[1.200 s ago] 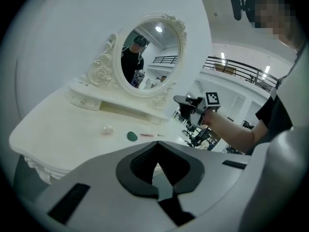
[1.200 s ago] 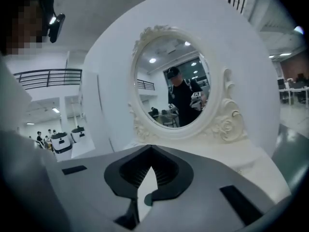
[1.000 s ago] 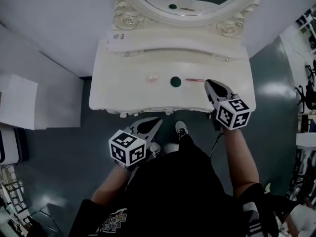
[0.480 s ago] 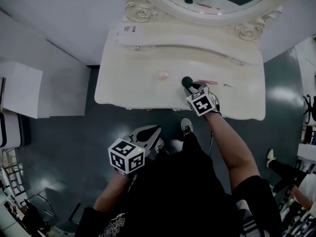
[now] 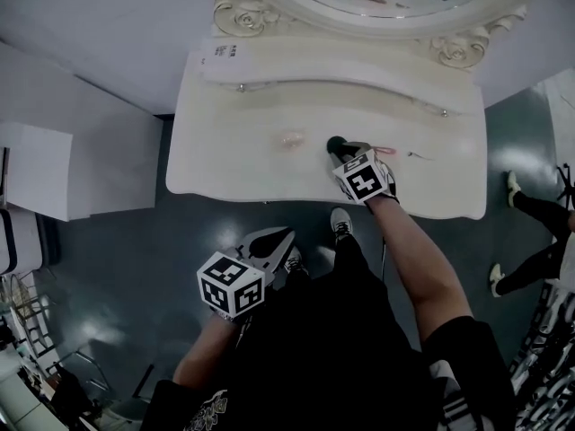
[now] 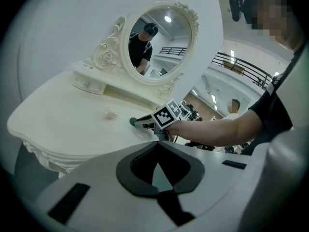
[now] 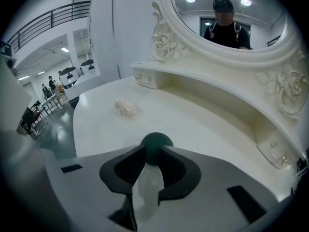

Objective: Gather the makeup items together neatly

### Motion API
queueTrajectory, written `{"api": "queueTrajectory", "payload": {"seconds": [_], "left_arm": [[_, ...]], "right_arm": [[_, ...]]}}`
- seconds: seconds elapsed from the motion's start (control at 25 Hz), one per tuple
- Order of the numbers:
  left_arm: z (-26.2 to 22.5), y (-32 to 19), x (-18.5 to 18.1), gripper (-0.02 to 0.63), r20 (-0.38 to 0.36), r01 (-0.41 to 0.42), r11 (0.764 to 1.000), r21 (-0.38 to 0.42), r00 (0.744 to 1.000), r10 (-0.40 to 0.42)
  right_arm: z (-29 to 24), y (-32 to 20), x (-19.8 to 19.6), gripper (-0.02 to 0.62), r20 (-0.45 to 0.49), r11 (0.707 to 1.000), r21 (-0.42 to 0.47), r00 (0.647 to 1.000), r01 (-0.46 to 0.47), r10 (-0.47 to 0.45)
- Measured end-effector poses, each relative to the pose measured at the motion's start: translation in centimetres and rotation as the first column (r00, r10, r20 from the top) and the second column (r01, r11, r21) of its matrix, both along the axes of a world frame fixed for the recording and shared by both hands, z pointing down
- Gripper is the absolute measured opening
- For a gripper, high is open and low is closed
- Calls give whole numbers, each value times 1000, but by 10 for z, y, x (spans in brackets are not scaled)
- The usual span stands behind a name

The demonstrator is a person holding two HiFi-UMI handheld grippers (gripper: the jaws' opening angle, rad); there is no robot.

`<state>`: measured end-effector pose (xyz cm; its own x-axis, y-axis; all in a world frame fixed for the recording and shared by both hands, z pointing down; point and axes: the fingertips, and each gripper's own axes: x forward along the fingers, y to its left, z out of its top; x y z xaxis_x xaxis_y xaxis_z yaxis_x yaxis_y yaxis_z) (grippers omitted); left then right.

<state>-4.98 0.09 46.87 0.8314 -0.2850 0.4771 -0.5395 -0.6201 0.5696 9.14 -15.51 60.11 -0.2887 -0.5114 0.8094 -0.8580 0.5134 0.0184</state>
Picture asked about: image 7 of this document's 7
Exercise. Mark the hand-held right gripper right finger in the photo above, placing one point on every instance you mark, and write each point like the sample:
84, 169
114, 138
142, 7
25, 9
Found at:
181, 173

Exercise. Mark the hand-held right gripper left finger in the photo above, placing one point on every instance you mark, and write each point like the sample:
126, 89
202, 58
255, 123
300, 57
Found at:
120, 168

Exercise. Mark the dark green round lid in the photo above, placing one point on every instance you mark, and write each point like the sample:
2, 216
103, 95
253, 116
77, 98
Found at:
157, 141

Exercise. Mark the white dressing table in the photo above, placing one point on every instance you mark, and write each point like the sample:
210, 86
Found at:
193, 129

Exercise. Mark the white metal-leg table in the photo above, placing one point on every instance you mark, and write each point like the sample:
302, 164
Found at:
51, 103

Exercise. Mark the white black-topped robot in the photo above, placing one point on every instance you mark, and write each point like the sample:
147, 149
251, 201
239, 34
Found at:
88, 68
68, 81

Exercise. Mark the black folding chair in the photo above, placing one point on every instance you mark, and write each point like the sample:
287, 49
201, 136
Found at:
31, 120

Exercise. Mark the black balcony railing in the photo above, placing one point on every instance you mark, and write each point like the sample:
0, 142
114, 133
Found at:
48, 18

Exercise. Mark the oval mirror ornate white frame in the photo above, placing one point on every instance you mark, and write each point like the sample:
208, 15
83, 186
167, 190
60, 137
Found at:
169, 13

